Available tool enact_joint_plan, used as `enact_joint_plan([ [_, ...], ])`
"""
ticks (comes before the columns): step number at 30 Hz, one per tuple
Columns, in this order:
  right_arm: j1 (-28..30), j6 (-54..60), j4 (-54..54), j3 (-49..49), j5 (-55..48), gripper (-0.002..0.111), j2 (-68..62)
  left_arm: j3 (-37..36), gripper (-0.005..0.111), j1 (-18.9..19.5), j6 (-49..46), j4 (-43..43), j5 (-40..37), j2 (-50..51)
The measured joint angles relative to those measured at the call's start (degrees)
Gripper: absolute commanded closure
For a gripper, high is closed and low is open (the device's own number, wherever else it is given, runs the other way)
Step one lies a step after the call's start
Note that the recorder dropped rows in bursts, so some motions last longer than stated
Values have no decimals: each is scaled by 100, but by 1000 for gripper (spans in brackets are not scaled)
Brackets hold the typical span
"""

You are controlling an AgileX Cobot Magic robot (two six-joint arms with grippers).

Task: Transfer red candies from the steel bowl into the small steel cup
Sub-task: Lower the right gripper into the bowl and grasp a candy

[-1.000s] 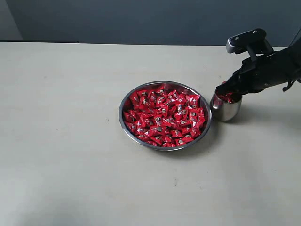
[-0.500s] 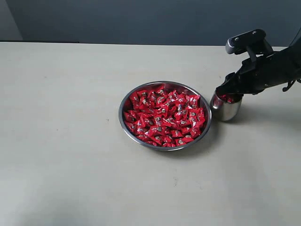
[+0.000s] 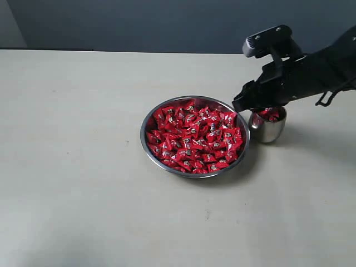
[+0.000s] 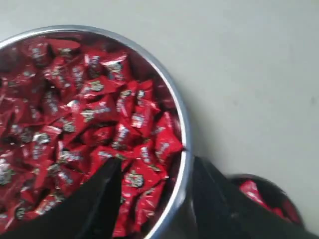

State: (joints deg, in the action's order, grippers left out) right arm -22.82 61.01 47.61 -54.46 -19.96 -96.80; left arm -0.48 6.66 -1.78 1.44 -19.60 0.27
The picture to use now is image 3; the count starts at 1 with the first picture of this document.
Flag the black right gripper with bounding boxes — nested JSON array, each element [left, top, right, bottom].
[[232, 47, 355, 111]]

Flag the red candy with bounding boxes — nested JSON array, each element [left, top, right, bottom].
[[258, 107, 280, 122]]

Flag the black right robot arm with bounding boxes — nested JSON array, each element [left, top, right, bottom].
[[233, 24, 355, 112]]

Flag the steel cup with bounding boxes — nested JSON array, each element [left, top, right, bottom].
[[248, 107, 287, 144]]

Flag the pile of red candies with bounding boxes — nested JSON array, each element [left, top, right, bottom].
[[145, 102, 244, 175]]

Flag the steel bowl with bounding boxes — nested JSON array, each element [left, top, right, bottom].
[[140, 96, 251, 179]]

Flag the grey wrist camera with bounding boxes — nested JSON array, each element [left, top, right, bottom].
[[243, 24, 303, 58]]

